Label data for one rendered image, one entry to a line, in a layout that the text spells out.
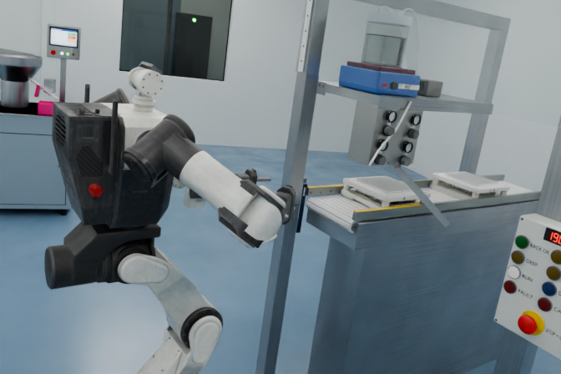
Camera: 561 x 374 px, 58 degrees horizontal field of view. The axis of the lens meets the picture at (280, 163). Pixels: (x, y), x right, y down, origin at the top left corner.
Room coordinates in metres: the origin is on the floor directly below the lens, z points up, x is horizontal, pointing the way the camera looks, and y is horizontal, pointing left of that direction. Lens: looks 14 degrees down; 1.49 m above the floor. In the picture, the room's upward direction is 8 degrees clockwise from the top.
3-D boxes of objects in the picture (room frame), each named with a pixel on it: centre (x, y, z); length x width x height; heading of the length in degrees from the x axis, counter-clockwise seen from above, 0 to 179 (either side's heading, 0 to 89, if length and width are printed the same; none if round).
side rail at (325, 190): (2.26, -0.65, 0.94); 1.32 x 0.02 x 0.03; 126
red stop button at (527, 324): (0.99, -0.58, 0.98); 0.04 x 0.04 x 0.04; 36
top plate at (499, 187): (2.25, -0.87, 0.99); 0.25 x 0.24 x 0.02; 36
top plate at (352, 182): (1.93, -0.43, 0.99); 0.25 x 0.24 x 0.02; 36
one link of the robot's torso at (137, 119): (1.32, 0.44, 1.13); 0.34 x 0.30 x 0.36; 36
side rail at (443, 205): (2.04, -0.81, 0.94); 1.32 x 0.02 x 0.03; 126
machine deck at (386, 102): (1.95, -0.42, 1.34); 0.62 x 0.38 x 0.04; 126
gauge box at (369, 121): (1.72, -0.34, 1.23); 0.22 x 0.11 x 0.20; 126
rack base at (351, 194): (1.93, -0.43, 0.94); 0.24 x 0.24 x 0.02; 36
